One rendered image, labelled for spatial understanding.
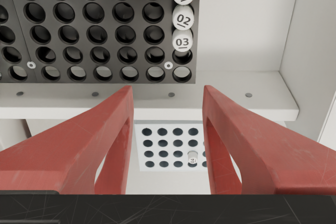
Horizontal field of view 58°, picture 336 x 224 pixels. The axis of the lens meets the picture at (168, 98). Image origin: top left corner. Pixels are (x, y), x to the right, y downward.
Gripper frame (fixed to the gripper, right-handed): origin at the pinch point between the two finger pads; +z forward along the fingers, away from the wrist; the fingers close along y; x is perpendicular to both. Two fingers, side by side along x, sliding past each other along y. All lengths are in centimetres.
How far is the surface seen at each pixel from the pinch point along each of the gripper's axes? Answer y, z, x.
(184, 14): -0.9, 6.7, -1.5
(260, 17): -7.6, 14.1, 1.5
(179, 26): -0.7, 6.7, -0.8
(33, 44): 8.7, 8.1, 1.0
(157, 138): 1.3, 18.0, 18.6
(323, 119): -9.9, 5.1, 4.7
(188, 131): -2.6, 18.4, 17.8
